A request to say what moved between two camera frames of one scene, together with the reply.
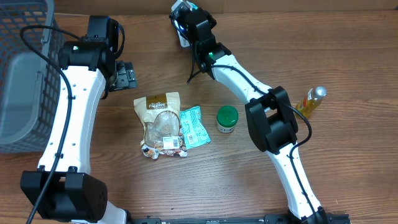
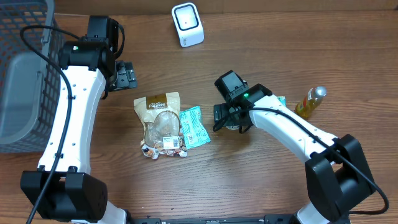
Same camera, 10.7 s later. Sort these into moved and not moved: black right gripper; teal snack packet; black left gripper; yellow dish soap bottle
Moved: black right gripper
Not moved: teal snack packet; black left gripper; yellow dish soap bottle
